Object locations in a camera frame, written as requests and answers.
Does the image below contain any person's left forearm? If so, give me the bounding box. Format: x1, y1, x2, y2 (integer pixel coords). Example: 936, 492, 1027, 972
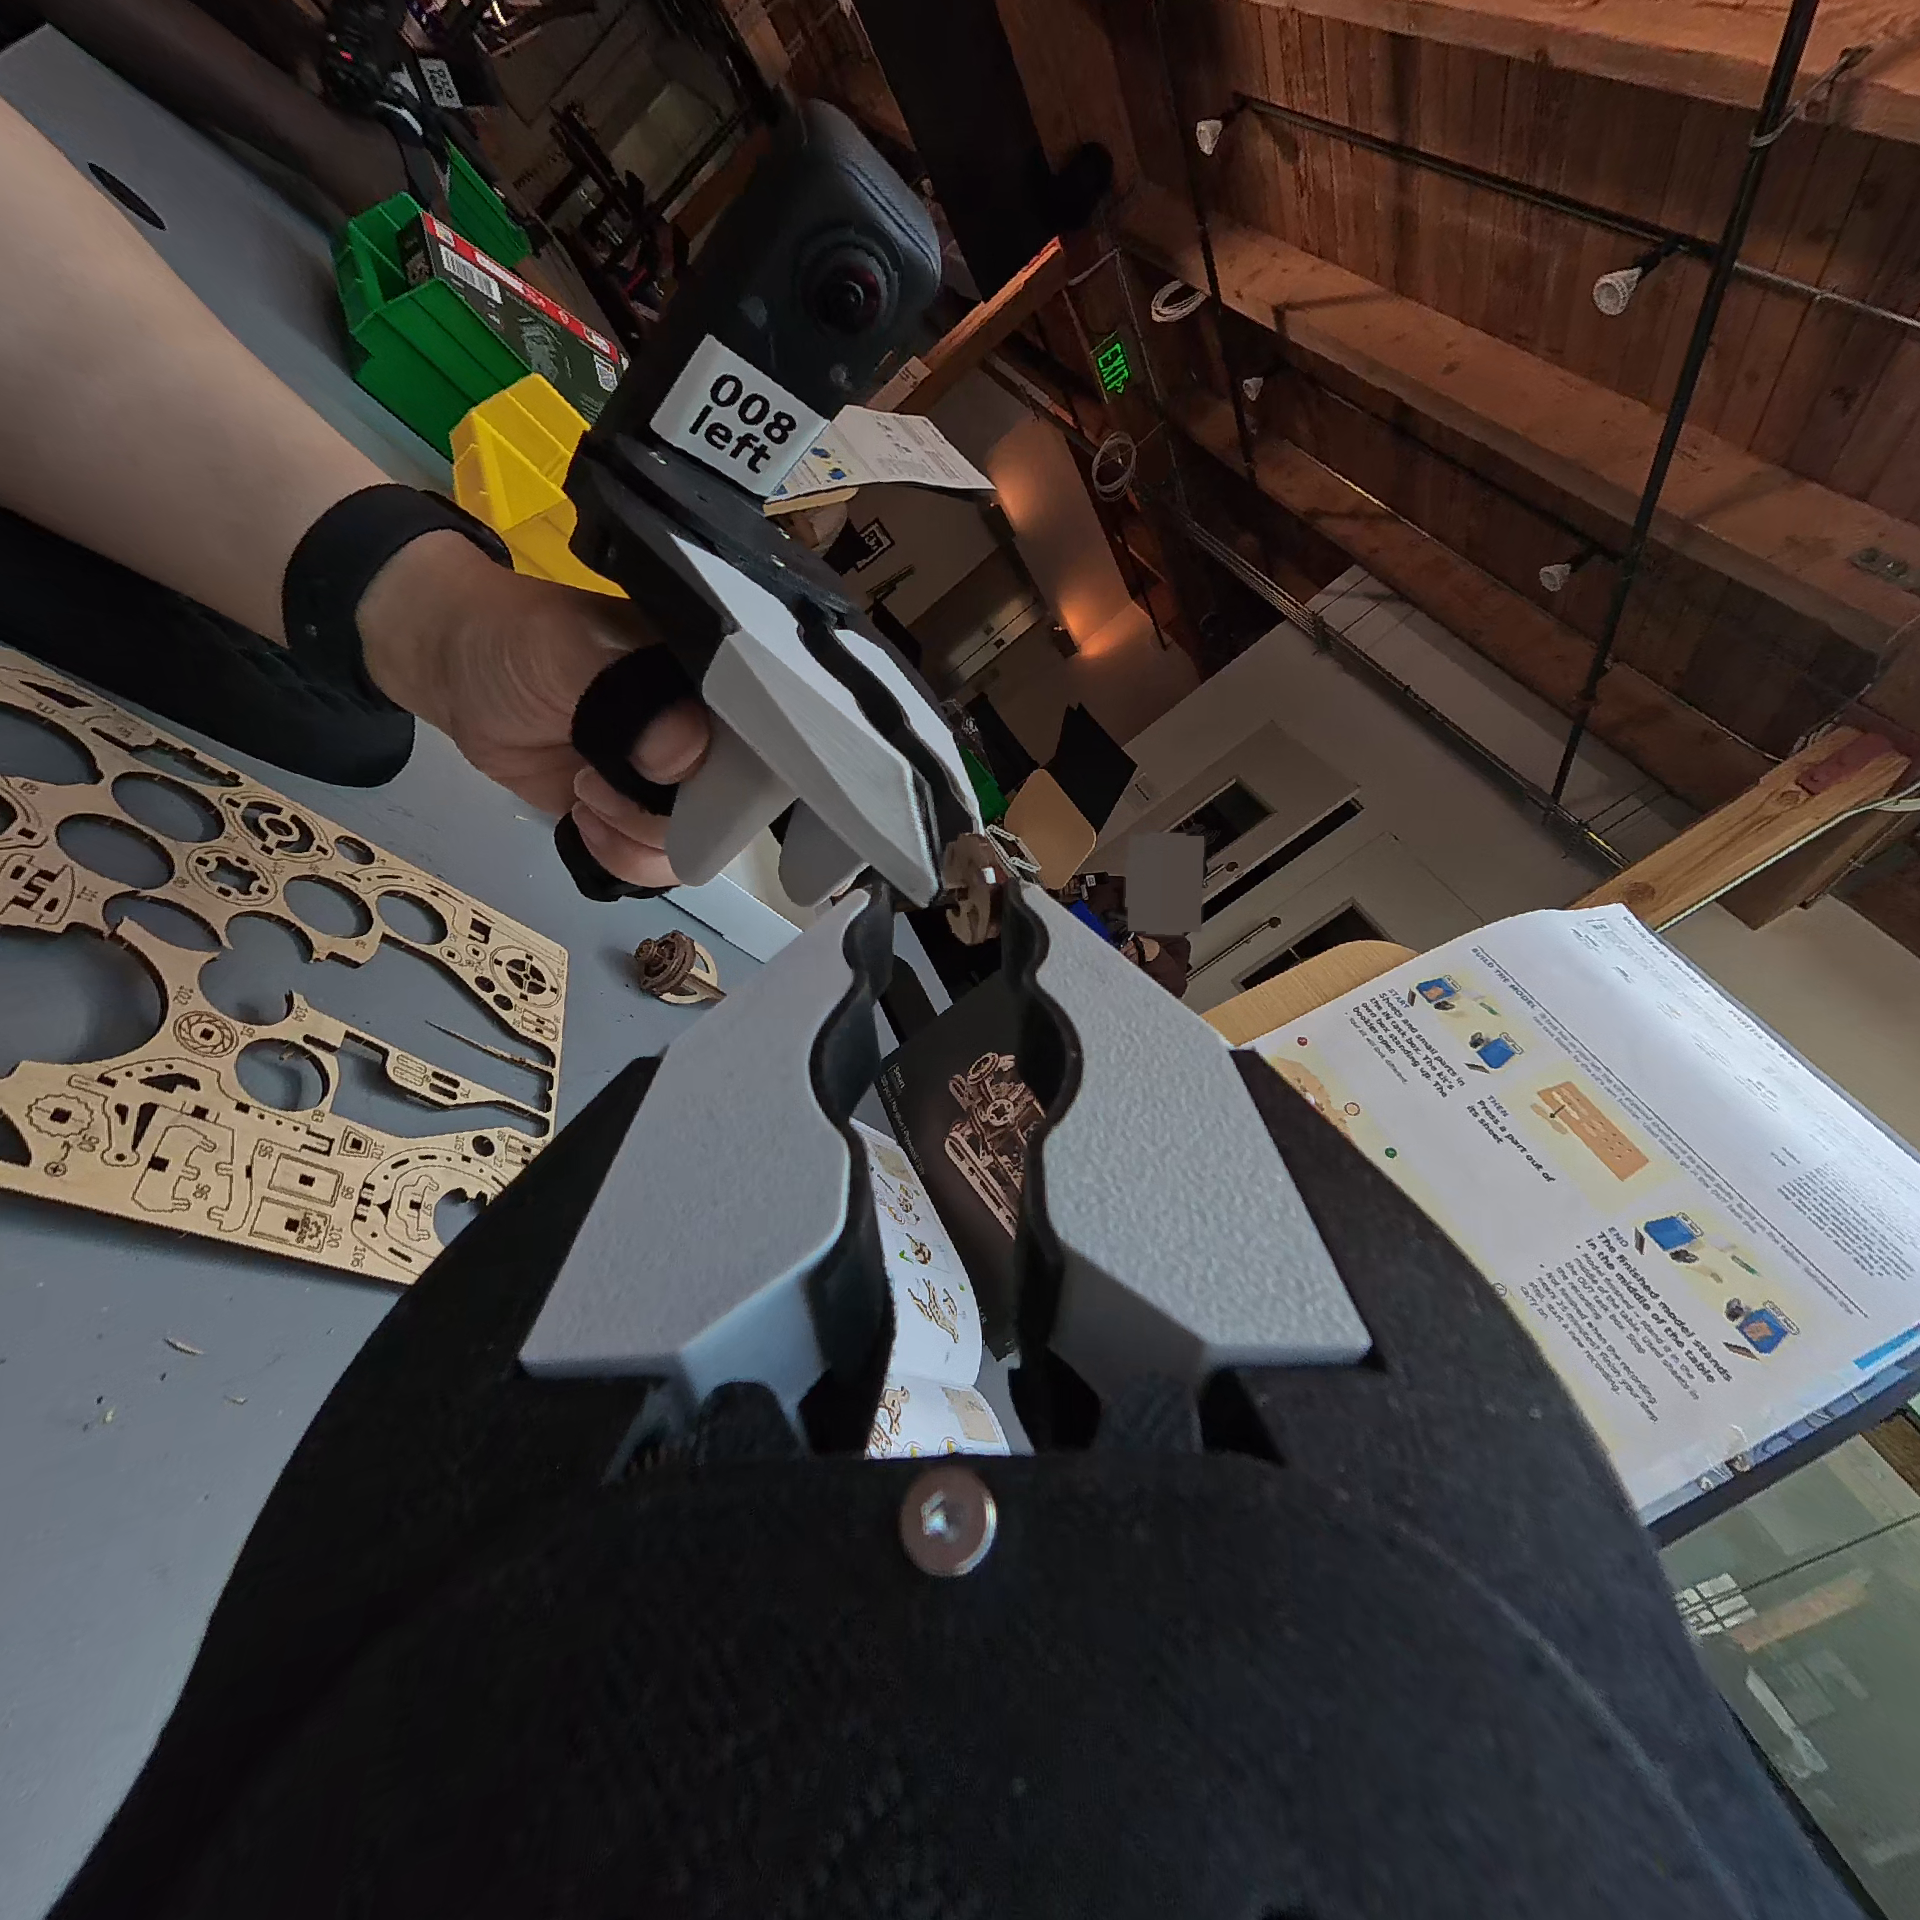
0, 94, 396, 605

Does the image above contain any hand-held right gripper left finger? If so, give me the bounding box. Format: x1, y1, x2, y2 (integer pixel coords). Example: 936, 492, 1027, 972
514, 890, 894, 1454

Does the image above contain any laser-cut plywood parts sheet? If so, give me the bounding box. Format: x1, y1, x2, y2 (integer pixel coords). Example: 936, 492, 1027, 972
0, 643, 572, 1290

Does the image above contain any green storage bin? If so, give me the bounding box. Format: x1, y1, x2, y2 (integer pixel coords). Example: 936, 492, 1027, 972
328, 141, 531, 456

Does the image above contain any wooden disc sub-assembly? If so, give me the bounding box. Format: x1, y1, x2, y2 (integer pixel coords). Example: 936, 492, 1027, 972
627, 929, 732, 1010

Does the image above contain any laminated instruction sheet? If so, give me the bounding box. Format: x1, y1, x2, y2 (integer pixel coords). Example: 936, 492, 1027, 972
778, 403, 999, 508
1247, 902, 1920, 1529

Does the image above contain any person's left hand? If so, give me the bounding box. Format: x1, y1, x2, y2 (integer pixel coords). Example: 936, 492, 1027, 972
359, 529, 714, 896

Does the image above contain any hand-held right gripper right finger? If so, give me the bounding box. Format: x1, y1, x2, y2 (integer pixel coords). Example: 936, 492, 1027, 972
1002, 883, 1376, 1445

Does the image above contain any small wooden wheel part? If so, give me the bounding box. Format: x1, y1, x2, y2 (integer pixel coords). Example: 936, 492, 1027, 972
940, 830, 1029, 952

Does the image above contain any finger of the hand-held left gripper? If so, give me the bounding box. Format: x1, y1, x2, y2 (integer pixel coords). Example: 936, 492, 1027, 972
656, 533, 940, 896
813, 622, 992, 893

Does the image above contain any green kit box red trim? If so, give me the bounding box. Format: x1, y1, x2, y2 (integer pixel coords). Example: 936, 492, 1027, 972
415, 208, 632, 435

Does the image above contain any black wrist band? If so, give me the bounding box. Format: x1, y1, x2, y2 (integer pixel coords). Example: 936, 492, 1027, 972
278, 481, 514, 710

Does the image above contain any yellow storage bin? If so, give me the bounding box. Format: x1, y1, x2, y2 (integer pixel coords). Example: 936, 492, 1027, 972
445, 371, 635, 605

